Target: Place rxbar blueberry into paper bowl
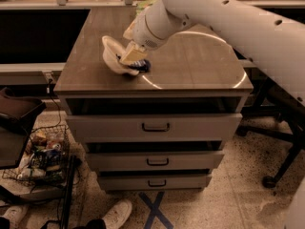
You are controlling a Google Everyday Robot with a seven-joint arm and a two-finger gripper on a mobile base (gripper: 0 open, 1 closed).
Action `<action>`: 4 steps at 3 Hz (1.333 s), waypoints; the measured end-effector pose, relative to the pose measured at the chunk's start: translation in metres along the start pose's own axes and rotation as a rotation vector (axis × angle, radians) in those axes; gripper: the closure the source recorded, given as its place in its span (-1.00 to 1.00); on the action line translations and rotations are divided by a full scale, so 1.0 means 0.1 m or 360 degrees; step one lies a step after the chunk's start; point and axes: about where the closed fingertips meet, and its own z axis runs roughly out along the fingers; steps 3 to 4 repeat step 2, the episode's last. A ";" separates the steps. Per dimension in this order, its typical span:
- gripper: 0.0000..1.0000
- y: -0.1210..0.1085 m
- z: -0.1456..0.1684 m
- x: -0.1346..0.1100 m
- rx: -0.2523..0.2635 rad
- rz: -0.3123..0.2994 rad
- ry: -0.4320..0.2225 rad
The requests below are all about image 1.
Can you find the white left shoe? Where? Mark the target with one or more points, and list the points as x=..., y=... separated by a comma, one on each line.
x=13, y=216

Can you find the green snack bag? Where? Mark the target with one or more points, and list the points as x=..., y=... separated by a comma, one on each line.
x=142, y=5

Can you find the grey drawer cabinet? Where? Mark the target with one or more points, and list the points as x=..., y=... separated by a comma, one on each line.
x=194, y=73

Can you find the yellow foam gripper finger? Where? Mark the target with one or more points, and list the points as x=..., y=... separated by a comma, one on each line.
x=131, y=53

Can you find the blue tape cross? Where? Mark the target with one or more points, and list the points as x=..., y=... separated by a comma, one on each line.
x=155, y=212

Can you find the wire basket with groceries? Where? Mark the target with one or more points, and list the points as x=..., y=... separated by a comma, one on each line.
x=45, y=160

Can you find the black metal stand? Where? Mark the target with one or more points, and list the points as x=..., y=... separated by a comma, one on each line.
x=63, y=222

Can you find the dark blue rxbar wrapper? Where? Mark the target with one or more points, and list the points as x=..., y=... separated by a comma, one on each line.
x=143, y=65

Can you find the white paper bowl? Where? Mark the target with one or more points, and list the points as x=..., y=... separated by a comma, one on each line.
x=113, y=50

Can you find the white right shoe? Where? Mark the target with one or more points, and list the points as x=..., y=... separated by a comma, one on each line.
x=118, y=214

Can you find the grey drawer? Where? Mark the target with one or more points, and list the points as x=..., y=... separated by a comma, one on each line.
x=154, y=161
x=153, y=127
x=167, y=182

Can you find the white shoe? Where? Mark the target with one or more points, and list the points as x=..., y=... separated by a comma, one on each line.
x=13, y=216
x=118, y=214

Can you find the black chair base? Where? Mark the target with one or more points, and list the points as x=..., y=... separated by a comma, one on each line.
x=272, y=100

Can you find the bottom grey drawer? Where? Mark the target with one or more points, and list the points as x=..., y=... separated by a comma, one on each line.
x=167, y=182

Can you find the dark brown bin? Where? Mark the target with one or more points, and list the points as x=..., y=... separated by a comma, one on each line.
x=17, y=117

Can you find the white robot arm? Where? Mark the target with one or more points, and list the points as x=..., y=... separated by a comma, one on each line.
x=276, y=46

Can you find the top grey drawer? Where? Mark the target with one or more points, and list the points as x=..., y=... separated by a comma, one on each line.
x=153, y=127

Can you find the middle grey drawer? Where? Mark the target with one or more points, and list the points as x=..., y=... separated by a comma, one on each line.
x=154, y=161

